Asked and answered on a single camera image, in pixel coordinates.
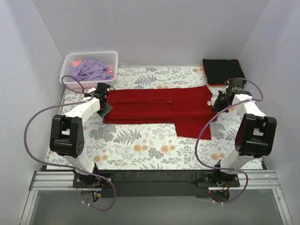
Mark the red t shirt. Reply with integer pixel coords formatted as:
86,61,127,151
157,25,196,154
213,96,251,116
103,86,216,138

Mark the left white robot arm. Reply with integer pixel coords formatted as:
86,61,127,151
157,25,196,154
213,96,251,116
49,83,112,188

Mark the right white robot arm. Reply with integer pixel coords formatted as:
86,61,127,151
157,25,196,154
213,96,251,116
212,78,277,186

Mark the folded black t shirt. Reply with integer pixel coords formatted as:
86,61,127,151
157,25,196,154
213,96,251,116
202,59,245,84

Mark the purple t shirt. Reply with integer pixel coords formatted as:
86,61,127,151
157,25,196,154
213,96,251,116
70,58,114,82

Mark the white plastic laundry basket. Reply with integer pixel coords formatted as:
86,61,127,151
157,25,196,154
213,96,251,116
59,51,118,88

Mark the pink t shirt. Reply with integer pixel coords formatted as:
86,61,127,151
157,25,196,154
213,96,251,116
72,60,82,67

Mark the floral patterned table mat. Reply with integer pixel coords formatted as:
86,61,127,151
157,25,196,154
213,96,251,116
46,66,261,171

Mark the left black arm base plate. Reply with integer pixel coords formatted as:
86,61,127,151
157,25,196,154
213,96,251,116
72,173,111,188

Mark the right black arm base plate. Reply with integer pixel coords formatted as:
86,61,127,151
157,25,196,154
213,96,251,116
191,171,240,202

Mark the aluminium frame rail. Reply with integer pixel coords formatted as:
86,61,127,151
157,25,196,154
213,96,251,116
29,170,282,190

